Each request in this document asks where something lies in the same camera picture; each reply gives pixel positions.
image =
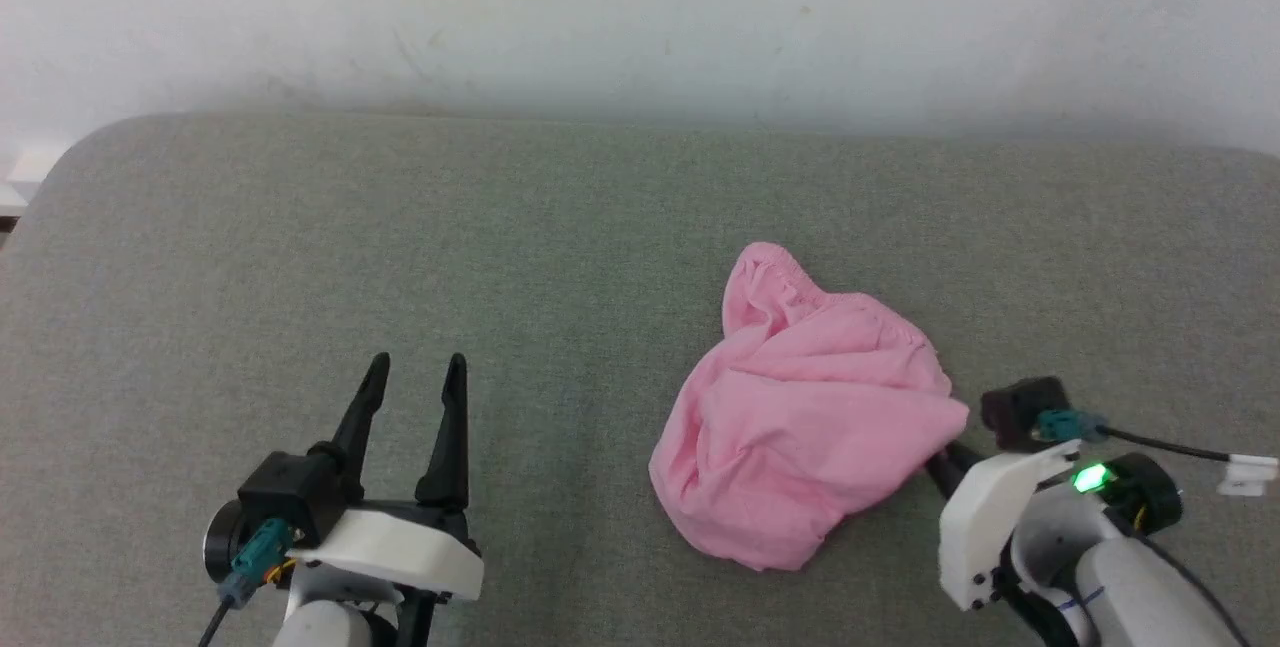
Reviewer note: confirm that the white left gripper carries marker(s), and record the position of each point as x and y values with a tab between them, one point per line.
400	547

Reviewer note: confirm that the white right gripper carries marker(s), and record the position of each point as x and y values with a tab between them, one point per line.
985	517

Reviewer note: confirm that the pink garment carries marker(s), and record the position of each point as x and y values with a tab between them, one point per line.
800	427

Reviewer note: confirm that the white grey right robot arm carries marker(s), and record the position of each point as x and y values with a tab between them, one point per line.
1120	577

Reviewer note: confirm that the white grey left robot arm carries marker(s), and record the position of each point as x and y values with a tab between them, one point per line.
330	622

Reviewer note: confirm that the grey fabric sofa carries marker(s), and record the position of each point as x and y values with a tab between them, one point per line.
400	257

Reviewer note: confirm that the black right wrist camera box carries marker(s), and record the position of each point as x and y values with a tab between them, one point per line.
1020	412

